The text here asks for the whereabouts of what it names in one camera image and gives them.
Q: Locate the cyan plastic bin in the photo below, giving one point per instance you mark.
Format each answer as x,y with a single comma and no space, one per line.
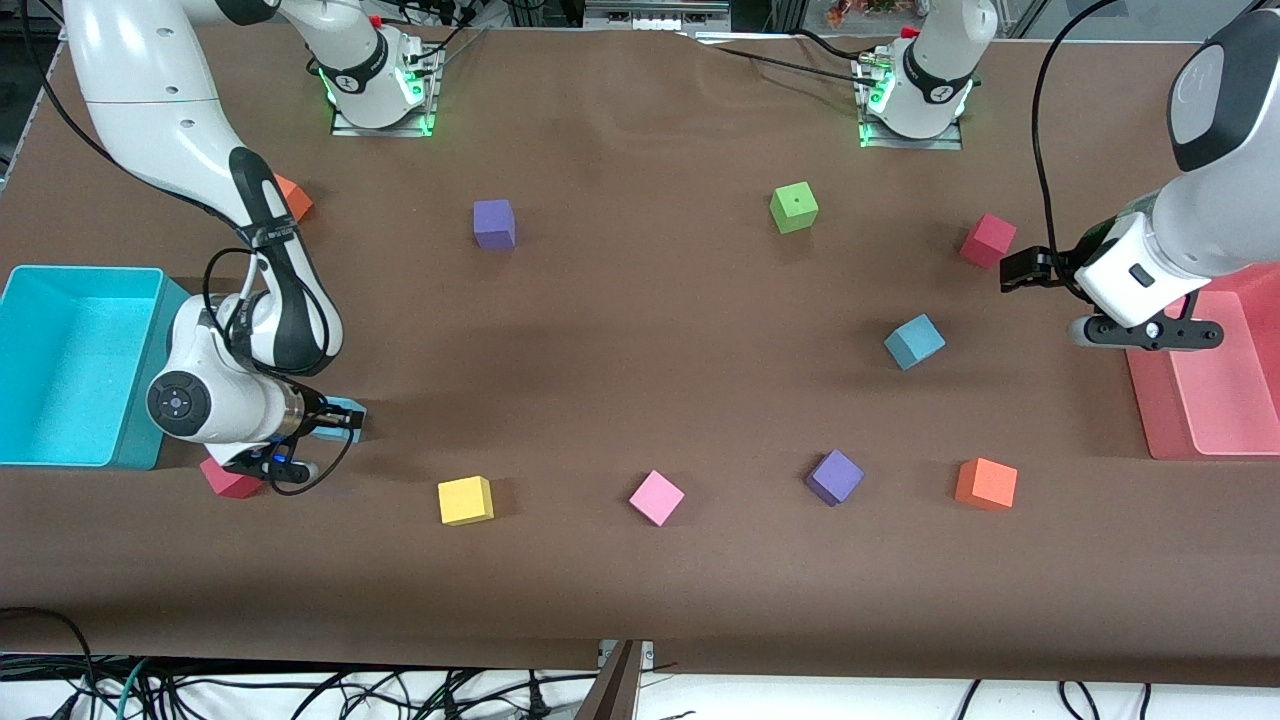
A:
70,370

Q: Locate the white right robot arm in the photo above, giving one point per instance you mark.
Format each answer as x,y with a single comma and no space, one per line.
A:
150,100

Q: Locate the red plastic bin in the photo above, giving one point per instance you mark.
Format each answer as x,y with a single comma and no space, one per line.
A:
1220,400

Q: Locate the red foam cube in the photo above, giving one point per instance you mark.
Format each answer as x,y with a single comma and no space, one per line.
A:
225,482
988,240

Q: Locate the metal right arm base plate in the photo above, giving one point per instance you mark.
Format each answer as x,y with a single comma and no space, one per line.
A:
380,131

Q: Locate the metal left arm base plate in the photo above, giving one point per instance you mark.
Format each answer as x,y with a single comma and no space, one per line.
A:
910,144

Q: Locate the yellow foam cube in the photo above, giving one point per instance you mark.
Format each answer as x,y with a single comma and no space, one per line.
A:
465,500

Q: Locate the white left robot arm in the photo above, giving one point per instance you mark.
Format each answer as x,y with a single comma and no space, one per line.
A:
1200,220

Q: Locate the pink foam cube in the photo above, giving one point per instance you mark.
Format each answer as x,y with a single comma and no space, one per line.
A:
656,497

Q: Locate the purple foam cube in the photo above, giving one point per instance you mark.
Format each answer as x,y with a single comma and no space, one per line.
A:
834,476
494,222

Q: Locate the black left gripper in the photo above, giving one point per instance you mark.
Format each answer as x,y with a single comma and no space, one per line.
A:
1062,266

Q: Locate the blue foam cube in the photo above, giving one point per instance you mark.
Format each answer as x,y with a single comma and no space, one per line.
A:
914,342
345,408

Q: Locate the metal table bracket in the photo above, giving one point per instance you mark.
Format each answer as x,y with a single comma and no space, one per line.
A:
647,655

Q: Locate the orange foam cube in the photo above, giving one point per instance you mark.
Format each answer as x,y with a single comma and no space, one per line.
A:
985,484
298,203

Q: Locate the dark wooden post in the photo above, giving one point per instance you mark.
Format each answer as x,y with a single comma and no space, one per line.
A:
612,690

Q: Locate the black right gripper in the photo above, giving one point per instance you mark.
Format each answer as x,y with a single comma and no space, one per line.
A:
312,417

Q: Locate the brown table cover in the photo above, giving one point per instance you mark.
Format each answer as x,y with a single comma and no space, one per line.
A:
640,580

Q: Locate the green foam cube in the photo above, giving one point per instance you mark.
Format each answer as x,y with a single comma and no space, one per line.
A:
785,215

